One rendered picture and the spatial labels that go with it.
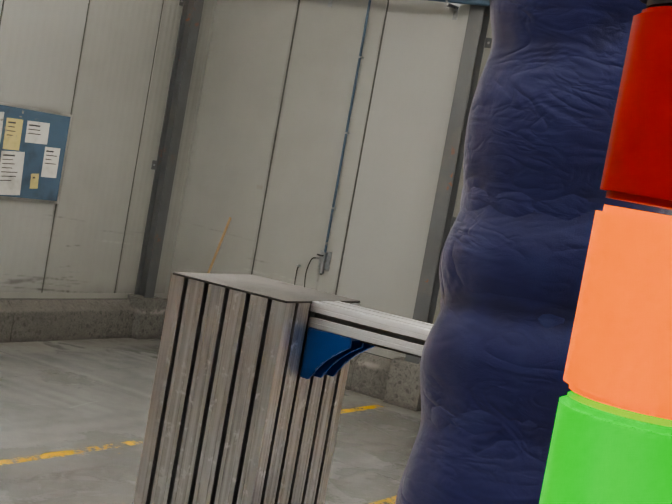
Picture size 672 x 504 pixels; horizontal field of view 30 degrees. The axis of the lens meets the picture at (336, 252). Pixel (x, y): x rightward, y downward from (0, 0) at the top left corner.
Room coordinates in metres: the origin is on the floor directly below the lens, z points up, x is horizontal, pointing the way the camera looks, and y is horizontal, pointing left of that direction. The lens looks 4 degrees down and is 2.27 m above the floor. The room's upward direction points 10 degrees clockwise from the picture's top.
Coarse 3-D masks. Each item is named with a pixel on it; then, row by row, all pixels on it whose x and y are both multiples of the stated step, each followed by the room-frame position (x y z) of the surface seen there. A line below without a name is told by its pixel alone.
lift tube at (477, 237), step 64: (512, 0) 1.27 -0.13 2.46; (576, 0) 1.22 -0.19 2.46; (512, 64) 1.27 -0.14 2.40; (576, 64) 1.23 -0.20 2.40; (512, 128) 1.24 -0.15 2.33; (576, 128) 1.21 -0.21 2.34; (576, 192) 1.22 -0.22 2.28; (448, 256) 1.29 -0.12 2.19; (512, 256) 1.23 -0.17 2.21; (576, 256) 1.22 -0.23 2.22; (448, 320) 1.29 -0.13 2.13; (512, 320) 1.23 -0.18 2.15; (448, 384) 1.27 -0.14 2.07; (512, 384) 1.22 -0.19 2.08; (448, 448) 1.26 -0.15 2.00; (512, 448) 1.23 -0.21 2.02
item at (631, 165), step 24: (648, 24) 0.34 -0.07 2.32; (648, 48) 0.34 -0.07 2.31; (624, 72) 0.35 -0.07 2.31; (648, 72) 0.34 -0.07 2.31; (624, 96) 0.35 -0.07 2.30; (648, 96) 0.34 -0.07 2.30; (624, 120) 0.34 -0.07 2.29; (648, 120) 0.34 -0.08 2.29; (624, 144) 0.34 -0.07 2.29; (648, 144) 0.34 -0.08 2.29; (624, 168) 0.34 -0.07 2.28; (648, 168) 0.33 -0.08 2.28; (624, 192) 0.34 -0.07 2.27; (648, 192) 0.33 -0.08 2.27
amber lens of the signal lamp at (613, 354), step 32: (608, 224) 0.34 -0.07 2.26; (640, 224) 0.33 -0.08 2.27; (608, 256) 0.34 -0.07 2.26; (640, 256) 0.33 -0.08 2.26; (608, 288) 0.34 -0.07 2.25; (640, 288) 0.33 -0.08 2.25; (576, 320) 0.35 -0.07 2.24; (608, 320) 0.34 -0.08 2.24; (640, 320) 0.33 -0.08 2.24; (576, 352) 0.35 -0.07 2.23; (608, 352) 0.33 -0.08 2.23; (640, 352) 0.33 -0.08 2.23; (576, 384) 0.34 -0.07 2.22; (608, 384) 0.33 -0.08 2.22; (640, 384) 0.33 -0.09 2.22
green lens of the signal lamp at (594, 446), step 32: (576, 416) 0.34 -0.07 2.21; (608, 416) 0.33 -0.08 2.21; (640, 416) 0.34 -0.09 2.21; (576, 448) 0.34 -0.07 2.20; (608, 448) 0.33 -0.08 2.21; (640, 448) 0.33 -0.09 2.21; (544, 480) 0.35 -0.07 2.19; (576, 480) 0.34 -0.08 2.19; (608, 480) 0.33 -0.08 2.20; (640, 480) 0.33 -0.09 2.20
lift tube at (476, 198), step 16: (464, 192) 1.32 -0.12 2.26; (480, 192) 1.28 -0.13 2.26; (512, 192) 1.25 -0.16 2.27; (480, 208) 1.27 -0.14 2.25; (496, 208) 1.26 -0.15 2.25; (512, 208) 1.24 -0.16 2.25; (528, 208) 1.24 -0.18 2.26; (544, 208) 1.23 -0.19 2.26; (560, 208) 1.22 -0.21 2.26; (576, 208) 1.22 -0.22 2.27; (592, 208) 1.23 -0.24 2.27; (656, 208) 1.26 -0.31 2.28; (544, 320) 1.23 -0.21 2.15; (560, 320) 1.23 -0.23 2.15; (432, 416) 1.29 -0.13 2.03; (448, 416) 1.27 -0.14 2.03; (464, 416) 1.25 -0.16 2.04; (480, 416) 1.24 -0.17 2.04; (480, 432) 1.24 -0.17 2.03; (528, 432) 1.23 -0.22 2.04
